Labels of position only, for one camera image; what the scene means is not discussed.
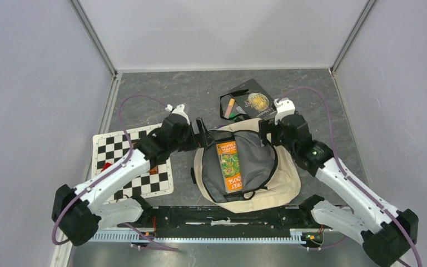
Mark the orange treehouse book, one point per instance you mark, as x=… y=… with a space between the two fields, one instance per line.
x=230 y=166

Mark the checkered chess mat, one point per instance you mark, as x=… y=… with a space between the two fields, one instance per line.
x=110 y=147

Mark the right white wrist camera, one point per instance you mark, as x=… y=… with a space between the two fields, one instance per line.
x=284 y=107

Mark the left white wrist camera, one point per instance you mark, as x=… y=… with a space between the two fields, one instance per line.
x=180 y=110

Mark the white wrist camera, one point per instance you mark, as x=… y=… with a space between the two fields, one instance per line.
x=180 y=110
x=284 y=107

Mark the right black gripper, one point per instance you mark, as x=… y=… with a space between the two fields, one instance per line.
x=267 y=126

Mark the colourful block stack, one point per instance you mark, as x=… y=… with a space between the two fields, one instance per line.
x=154 y=171

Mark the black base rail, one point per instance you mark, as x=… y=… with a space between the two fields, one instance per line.
x=215 y=223

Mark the cream canvas backpack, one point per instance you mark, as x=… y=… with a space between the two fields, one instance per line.
x=269 y=176

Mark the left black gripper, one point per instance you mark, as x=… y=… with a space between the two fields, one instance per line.
x=203 y=138

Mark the green marker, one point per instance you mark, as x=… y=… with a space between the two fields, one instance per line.
x=241 y=117

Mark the black book gold emblem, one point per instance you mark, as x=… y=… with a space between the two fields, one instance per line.
x=251 y=99

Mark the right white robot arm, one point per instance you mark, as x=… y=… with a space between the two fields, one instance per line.
x=385 y=232

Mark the red calculator toy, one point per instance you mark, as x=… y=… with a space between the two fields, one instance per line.
x=106 y=166

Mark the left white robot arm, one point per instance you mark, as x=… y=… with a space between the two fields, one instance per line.
x=79 y=212

